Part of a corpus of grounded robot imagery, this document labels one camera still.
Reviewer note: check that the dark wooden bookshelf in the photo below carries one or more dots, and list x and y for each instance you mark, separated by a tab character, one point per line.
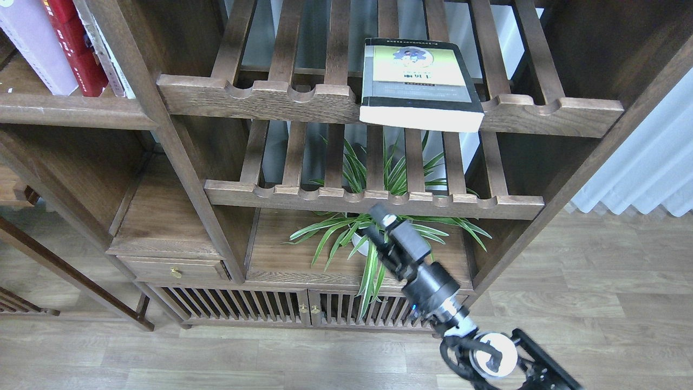
235	138

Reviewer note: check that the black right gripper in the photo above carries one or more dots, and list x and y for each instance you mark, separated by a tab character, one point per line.
429	286

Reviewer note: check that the white plant pot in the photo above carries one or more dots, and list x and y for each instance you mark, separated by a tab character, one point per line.
362	243

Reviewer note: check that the green spider plant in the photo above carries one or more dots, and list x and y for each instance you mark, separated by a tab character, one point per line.
337	228

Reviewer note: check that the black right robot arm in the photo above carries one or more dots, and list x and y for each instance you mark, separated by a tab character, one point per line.
476	357

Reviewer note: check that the white upright book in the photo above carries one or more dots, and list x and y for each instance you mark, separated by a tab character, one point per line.
117	80

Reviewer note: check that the white lavender book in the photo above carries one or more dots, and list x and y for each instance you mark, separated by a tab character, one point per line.
27	25

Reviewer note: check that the black and yellow book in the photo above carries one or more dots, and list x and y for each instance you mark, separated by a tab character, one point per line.
418	84

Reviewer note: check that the red book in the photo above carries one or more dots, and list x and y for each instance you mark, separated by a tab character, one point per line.
71	35

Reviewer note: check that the white curtain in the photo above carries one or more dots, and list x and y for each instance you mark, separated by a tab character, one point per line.
652	169

